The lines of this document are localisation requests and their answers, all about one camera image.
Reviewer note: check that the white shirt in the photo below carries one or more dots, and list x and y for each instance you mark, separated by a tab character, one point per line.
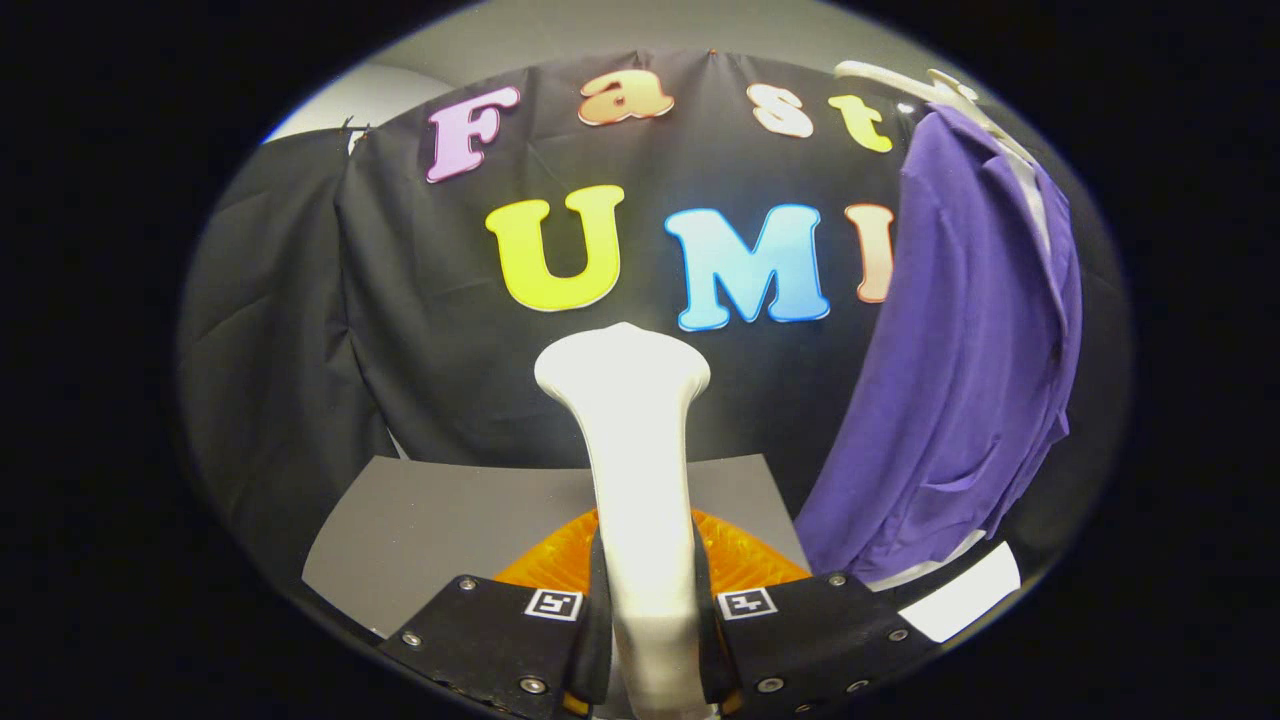
1035	205

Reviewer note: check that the white garment steamer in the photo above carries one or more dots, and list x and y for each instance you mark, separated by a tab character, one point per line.
635	470

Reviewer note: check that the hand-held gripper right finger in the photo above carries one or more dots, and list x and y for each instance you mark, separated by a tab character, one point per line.
810	640

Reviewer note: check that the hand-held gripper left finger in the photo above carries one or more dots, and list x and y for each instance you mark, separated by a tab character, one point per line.
490	640

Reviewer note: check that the white clothes hanger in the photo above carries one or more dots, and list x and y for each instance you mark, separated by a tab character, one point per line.
950	92

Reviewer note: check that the white paper sheet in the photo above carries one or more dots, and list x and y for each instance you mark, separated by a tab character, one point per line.
965	600

